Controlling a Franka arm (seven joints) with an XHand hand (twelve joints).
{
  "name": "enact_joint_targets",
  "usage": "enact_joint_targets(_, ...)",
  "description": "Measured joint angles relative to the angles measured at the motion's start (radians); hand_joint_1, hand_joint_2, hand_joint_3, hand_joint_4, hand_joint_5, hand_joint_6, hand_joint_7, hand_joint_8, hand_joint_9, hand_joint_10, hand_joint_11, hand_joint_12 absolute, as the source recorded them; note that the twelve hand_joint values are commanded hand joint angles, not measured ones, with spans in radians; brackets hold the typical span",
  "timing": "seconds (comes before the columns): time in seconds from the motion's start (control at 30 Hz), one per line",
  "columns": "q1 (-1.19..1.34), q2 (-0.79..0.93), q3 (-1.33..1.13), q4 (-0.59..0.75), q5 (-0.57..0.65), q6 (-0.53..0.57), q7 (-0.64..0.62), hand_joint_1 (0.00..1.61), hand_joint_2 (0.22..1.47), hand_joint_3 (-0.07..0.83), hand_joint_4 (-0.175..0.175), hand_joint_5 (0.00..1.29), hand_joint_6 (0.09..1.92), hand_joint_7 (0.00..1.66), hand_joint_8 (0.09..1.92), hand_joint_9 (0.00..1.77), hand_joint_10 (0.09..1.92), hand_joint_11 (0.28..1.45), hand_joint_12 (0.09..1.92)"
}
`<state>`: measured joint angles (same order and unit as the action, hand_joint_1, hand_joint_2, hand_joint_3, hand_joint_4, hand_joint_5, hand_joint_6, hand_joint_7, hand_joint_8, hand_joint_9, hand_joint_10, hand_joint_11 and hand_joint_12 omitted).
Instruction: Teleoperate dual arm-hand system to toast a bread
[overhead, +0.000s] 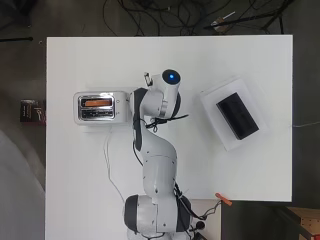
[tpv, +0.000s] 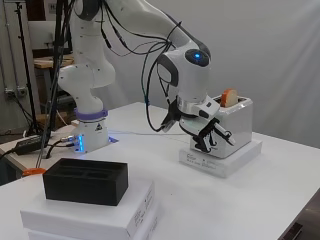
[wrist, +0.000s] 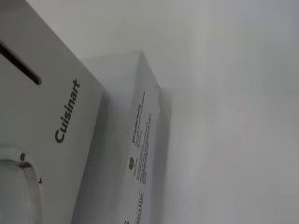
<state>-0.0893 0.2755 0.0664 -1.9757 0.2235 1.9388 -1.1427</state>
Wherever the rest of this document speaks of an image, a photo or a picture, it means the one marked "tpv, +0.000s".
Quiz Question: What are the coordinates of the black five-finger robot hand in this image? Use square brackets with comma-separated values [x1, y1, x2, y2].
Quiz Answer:
[176, 95, 237, 154]

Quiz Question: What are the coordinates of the slice of toast bread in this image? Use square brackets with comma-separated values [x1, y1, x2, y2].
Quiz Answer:
[220, 88, 239, 108]

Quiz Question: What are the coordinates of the steel toaster with red lever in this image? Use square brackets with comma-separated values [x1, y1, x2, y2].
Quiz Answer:
[189, 95, 254, 160]

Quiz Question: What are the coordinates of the white hanging sheet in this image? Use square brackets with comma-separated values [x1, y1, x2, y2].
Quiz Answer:
[99, 0, 320, 149]

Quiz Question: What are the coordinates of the black foam block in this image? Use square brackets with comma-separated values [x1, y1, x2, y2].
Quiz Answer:
[42, 157, 129, 207]

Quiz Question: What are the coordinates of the thick black pole stand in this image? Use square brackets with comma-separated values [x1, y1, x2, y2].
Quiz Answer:
[35, 0, 69, 168]

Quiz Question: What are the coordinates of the wooden desk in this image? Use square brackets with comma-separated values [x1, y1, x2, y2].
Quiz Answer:
[33, 54, 75, 70]

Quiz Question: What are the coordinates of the black power adapter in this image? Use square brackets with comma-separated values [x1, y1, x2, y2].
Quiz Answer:
[14, 134, 43, 156]

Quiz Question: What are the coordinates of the orange clamp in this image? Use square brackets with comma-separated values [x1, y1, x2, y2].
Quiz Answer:
[22, 167, 47, 177]

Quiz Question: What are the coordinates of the thin black light stand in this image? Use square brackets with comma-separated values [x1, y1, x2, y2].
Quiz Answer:
[13, 0, 40, 136]

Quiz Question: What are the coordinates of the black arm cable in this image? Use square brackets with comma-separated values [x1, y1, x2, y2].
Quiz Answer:
[99, 0, 184, 133]

